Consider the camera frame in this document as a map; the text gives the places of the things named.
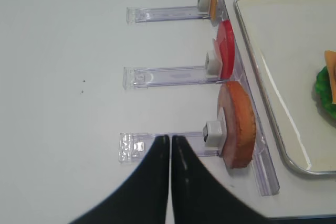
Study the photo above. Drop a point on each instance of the clear pusher track tomato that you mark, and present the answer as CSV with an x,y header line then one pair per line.
x,y
172,76

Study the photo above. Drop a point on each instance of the standing bottom bun slice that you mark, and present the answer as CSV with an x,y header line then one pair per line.
x,y
235,109

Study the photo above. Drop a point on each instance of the white pusher block tomato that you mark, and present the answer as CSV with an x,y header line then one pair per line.
x,y
213,63

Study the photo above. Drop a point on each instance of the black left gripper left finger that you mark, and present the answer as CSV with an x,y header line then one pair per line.
x,y
142,198

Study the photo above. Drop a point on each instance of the white pusher block bun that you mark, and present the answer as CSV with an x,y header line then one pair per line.
x,y
214,133

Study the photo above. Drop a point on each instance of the green lettuce leaf on burger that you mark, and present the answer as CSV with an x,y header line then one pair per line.
x,y
323,89

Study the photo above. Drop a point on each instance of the clear pusher track cheese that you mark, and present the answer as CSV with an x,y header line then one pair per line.
x,y
145,15

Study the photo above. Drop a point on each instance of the orange cheese slice on burger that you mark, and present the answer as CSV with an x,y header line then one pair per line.
x,y
330,64

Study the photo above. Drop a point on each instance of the standing red tomato slice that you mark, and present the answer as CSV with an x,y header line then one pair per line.
x,y
226,42

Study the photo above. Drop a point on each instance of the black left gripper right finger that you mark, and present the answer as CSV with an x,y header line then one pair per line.
x,y
198,197

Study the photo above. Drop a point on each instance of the clear pusher track left bun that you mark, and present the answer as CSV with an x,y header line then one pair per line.
x,y
134,146

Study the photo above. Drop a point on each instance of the white pusher block cheese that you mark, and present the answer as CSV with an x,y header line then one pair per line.
x,y
203,5

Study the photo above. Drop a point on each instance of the left long clear rail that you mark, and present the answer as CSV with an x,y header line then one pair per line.
x,y
261,162

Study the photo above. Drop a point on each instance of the white metal tray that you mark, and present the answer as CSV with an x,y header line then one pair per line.
x,y
286,41

